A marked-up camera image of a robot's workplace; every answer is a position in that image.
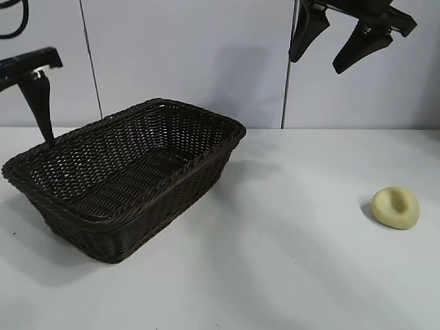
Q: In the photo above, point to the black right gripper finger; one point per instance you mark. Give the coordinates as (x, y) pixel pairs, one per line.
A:
(364, 46)
(307, 34)

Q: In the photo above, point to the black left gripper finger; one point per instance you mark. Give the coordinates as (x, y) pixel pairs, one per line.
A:
(39, 99)

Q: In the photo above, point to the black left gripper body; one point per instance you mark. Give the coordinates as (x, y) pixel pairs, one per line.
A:
(24, 67)

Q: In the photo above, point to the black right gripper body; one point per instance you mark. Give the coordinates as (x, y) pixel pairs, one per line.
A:
(378, 12)

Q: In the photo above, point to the dark brown wicker basket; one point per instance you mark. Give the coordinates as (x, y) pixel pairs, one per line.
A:
(113, 172)

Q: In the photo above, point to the pale yellow egg yolk pastry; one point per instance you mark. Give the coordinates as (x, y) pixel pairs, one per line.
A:
(395, 208)

